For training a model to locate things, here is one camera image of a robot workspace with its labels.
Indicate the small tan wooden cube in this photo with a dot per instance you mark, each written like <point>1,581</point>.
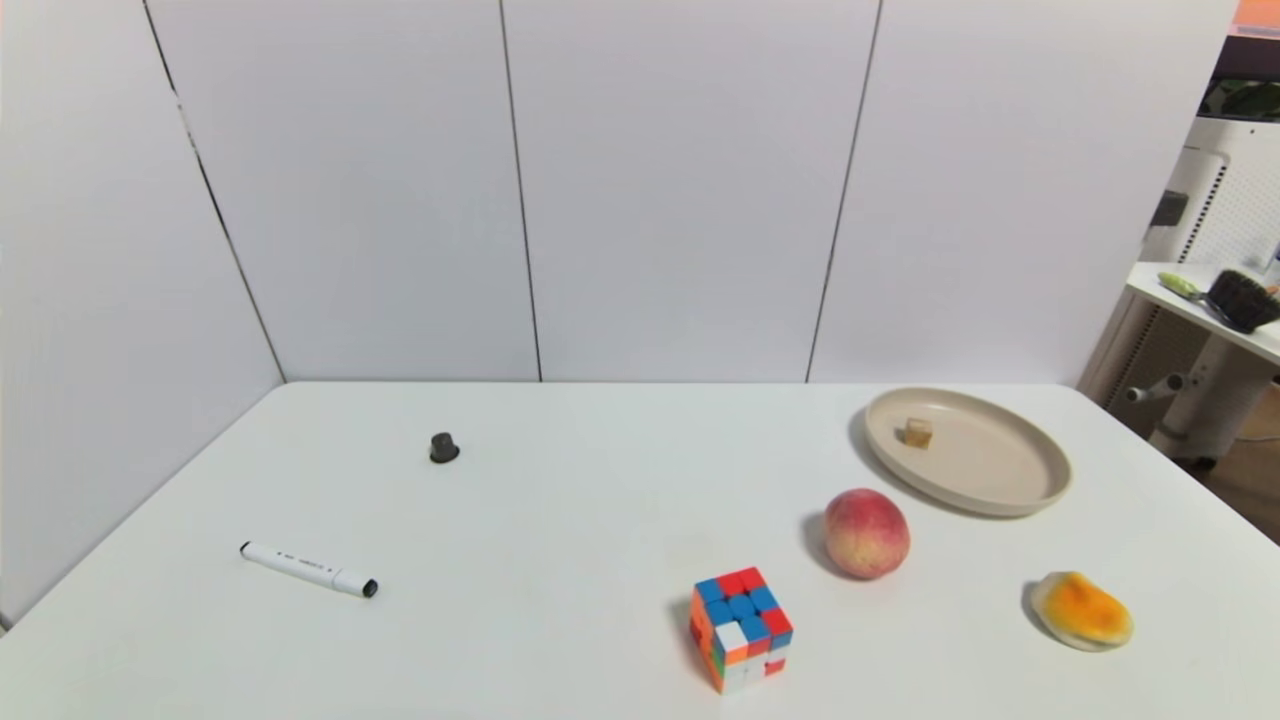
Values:
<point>918,433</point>

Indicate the beige round plate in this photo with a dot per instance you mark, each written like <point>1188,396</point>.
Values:
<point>985,460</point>

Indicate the small dark grey knob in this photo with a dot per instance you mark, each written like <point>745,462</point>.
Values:
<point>444,448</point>

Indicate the red yellow peach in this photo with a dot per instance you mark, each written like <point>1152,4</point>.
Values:
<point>866,534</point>

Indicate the multicoloured puzzle cube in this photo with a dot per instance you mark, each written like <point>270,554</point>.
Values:
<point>741,630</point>

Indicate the white marker pen black cap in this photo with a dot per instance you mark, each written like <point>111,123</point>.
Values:
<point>300,567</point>

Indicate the orange yellow bread piece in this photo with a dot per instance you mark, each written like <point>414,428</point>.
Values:
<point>1085,610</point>

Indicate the black bristle brush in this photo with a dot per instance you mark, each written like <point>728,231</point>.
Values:
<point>1242,300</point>

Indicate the white perforated panel stand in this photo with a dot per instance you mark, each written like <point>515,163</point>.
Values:
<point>1225,190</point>

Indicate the dark screen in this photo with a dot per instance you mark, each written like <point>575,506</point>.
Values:
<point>1248,90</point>

